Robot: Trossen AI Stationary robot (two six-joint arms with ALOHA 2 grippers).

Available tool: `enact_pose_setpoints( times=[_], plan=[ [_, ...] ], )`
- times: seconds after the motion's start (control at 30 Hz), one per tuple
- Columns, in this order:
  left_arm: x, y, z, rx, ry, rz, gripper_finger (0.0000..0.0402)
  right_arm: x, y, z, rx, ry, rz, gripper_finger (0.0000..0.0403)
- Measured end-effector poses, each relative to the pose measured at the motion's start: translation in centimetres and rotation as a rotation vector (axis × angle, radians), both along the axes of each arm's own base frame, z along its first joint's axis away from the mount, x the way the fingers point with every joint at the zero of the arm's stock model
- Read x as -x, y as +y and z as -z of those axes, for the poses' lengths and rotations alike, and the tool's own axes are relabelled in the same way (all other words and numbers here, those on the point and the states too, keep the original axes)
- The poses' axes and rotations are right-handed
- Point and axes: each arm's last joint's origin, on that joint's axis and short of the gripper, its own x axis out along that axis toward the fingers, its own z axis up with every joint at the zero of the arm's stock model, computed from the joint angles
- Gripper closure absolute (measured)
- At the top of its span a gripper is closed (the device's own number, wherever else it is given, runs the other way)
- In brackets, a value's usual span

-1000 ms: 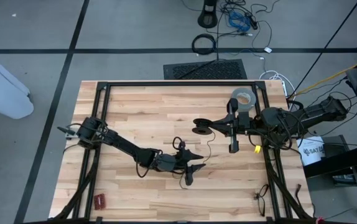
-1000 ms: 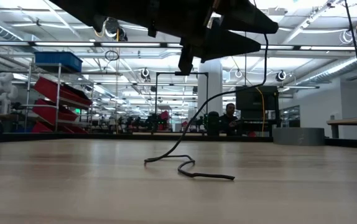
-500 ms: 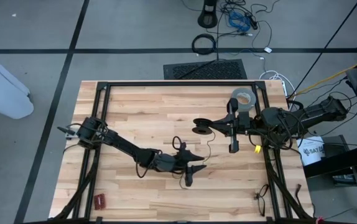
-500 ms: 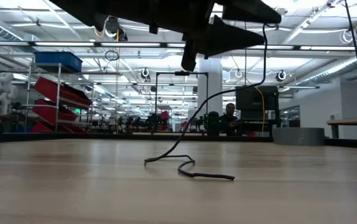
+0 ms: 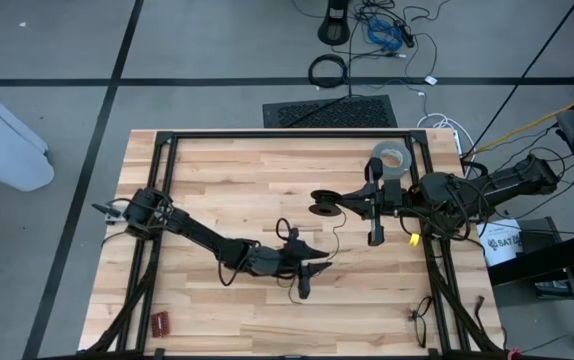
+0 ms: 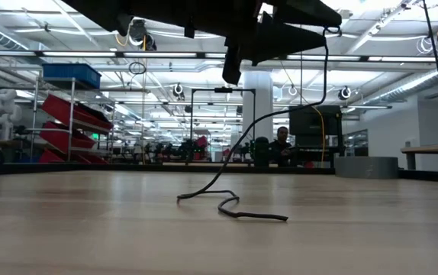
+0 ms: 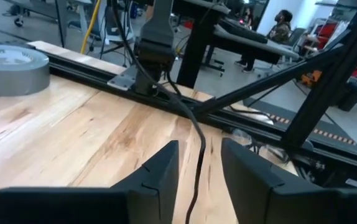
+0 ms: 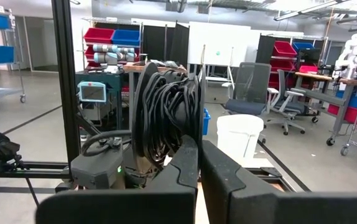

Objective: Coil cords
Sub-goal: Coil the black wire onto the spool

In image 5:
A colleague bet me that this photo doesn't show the red ridged block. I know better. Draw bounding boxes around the red ridged block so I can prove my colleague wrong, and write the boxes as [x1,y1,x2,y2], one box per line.
[150,310,172,339]

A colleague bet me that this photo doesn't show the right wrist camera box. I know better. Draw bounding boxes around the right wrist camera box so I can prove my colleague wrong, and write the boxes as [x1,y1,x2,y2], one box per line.
[414,172,463,214]

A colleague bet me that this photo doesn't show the grey duct tape roll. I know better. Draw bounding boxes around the grey duct tape roll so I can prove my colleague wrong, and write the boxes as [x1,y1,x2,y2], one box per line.
[369,140,413,182]

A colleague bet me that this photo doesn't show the black floor mat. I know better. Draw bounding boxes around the black floor mat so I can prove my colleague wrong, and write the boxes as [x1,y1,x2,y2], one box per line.
[262,94,399,129]

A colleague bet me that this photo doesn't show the thin black cord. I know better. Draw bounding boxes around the thin black cord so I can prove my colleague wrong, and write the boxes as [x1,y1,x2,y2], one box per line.
[286,209,348,305]

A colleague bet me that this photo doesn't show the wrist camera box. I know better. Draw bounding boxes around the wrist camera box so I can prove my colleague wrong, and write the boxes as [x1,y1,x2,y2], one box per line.
[246,244,291,279]
[414,172,463,214]

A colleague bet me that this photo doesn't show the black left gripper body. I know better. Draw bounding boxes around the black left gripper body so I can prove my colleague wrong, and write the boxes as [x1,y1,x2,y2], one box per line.
[285,227,318,301]

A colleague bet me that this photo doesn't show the thin black slanted strut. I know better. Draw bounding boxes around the thin black slanted strut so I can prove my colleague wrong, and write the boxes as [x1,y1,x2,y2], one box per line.
[466,0,574,151]

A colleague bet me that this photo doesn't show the white power strip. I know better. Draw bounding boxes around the white power strip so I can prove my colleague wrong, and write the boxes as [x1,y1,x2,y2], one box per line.
[416,113,464,157]

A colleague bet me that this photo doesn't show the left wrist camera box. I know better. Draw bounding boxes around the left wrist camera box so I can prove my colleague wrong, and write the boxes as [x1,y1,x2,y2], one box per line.
[246,244,291,279]

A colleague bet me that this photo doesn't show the black eyeglasses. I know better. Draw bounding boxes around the black eyeglasses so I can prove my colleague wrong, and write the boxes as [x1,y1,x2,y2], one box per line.
[407,295,434,350]

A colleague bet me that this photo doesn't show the black aluminium table frame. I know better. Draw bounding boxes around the black aluminium table frame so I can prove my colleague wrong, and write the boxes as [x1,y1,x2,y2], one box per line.
[74,129,511,360]

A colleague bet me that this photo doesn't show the black cord spool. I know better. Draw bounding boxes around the black cord spool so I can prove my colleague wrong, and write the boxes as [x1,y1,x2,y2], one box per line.
[309,188,343,218]

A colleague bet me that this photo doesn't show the coiled black floor cable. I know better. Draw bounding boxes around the coiled black floor cable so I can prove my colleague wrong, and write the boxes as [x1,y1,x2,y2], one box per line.
[308,53,349,90]

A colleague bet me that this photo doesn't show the long yellow cable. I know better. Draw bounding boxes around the long yellow cable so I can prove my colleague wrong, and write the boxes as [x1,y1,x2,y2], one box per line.
[461,85,574,160]

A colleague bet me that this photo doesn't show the short black cable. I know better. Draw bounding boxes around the short black cable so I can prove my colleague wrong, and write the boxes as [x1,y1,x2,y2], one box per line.
[474,294,488,331]

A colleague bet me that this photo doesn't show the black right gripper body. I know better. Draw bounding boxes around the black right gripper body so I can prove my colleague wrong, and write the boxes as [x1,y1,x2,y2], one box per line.
[364,157,405,247]

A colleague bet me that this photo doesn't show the blue coiled cable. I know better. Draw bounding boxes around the blue coiled cable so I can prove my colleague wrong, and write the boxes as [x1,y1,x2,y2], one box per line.
[366,18,404,51]

